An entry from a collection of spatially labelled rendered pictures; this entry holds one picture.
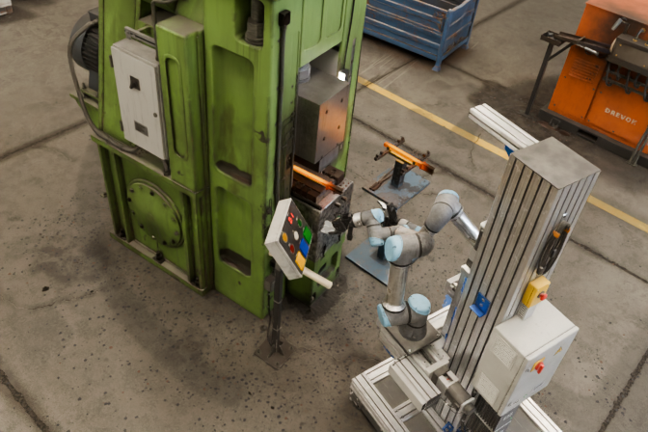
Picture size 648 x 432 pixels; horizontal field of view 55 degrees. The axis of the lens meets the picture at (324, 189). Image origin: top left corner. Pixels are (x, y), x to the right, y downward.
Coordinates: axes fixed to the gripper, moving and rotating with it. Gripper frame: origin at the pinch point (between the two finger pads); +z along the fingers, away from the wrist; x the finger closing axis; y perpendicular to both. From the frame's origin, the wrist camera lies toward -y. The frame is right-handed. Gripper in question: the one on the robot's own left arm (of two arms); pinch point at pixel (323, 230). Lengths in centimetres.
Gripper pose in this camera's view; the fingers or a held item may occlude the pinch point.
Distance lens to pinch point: 342.5
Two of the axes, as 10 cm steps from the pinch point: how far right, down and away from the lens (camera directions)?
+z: -8.9, 2.3, 3.9
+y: -4.2, -7.4, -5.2
